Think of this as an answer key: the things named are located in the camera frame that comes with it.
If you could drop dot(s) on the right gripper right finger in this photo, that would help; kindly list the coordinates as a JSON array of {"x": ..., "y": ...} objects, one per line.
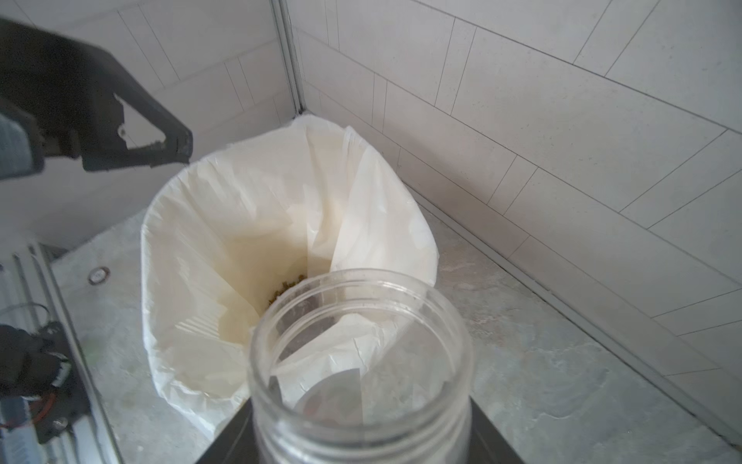
[{"x": 487, "y": 445}]

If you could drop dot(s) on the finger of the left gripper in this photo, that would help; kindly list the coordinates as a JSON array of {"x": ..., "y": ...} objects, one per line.
[
  {"x": 22, "y": 151},
  {"x": 77, "y": 92}
]

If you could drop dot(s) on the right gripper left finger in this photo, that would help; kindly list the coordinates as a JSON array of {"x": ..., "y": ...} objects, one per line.
[{"x": 236, "y": 443}]

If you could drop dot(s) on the white lidded glass jar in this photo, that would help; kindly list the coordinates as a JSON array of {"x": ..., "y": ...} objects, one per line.
[{"x": 362, "y": 366}]

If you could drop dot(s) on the dried flower tea pile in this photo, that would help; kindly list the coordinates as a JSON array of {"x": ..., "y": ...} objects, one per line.
[{"x": 286, "y": 286}]

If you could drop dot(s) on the white plastic bin liner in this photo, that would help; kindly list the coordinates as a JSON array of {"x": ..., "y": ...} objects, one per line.
[{"x": 224, "y": 236}]

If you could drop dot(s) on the aluminium mounting rail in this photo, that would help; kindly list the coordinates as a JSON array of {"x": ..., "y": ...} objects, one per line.
[{"x": 30, "y": 299}]

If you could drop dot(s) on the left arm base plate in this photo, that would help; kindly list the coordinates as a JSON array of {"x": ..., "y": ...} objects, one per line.
[{"x": 40, "y": 369}]

